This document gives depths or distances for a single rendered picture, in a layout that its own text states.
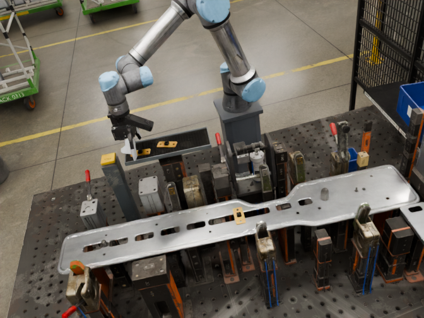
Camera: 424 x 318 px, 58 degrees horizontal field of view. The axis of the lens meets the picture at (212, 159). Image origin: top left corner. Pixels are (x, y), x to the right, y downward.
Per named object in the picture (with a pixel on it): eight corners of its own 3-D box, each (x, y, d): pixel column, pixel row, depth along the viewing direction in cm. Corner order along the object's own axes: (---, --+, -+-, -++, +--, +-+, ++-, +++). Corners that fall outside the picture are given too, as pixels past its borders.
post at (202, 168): (213, 234, 181) (199, 171, 156) (212, 226, 185) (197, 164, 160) (223, 231, 181) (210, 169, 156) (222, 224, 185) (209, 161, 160)
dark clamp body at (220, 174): (222, 242, 177) (209, 183, 153) (218, 221, 187) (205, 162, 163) (245, 237, 177) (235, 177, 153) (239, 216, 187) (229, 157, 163)
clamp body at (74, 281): (97, 353, 146) (58, 303, 123) (101, 317, 157) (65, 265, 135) (124, 347, 146) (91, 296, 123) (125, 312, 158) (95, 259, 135)
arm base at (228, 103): (219, 101, 196) (216, 84, 190) (247, 93, 197) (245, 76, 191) (226, 115, 185) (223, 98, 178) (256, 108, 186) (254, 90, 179)
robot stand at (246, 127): (223, 158, 223) (212, 100, 198) (257, 149, 225) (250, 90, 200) (232, 181, 207) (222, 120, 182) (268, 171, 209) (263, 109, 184)
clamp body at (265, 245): (262, 310, 148) (255, 257, 127) (255, 283, 158) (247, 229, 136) (286, 305, 149) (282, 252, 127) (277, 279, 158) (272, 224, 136)
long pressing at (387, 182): (54, 282, 138) (52, 281, 137) (64, 235, 156) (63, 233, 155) (424, 203, 140) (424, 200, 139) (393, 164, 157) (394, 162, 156)
